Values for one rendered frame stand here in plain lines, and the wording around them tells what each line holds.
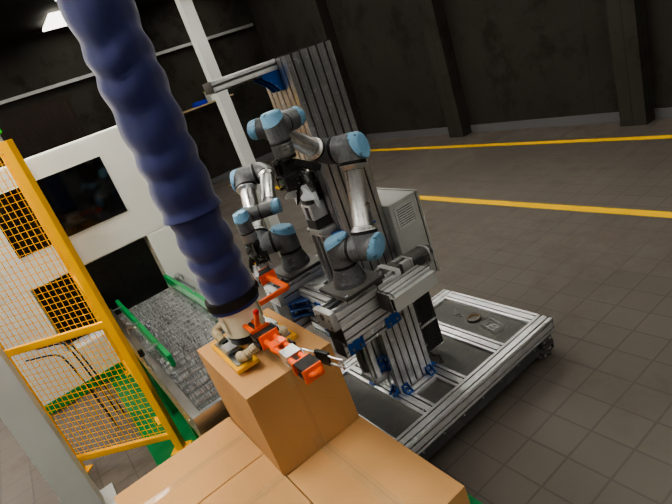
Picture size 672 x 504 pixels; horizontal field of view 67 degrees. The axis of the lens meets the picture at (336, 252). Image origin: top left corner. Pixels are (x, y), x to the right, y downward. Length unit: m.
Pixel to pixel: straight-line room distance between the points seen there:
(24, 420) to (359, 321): 1.89
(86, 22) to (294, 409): 1.55
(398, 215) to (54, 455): 2.28
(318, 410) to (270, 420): 0.22
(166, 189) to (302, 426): 1.07
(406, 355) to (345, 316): 0.65
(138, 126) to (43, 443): 1.99
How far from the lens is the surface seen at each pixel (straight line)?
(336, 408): 2.24
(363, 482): 2.07
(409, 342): 2.80
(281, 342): 1.90
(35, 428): 3.31
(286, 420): 2.13
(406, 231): 2.58
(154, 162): 1.95
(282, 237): 2.60
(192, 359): 3.45
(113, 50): 1.94
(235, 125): 5.60
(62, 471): 3.44
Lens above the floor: 2.00
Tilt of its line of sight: 21 degrees down
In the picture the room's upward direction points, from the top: 20 degrees counter-clockwise
